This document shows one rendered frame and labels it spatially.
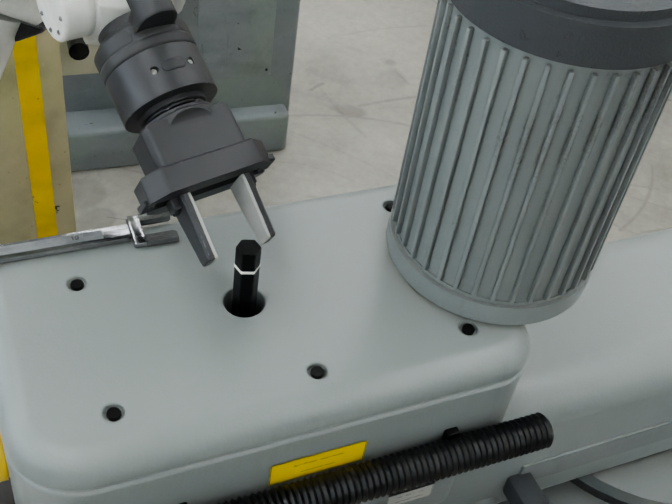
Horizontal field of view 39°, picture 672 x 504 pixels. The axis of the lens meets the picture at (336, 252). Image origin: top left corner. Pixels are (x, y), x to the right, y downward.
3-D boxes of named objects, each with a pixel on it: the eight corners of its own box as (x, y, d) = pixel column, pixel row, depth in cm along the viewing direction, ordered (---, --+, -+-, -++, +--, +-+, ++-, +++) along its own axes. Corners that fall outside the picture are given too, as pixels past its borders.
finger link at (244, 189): (270, 235, 81) (239, 172, 82) (258, 247, 84) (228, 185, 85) (286, 229, 82) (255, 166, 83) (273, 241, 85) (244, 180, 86)
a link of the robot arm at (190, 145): (252, 187, 90) (199, 77, 91) (288, 146, 81) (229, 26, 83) (131, 230, 84) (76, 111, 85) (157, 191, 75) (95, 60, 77)
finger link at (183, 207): (209, 266, 82) (179, 202, 82) (220, 255, 79) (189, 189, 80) (193, 273, 81) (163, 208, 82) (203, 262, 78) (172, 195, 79)
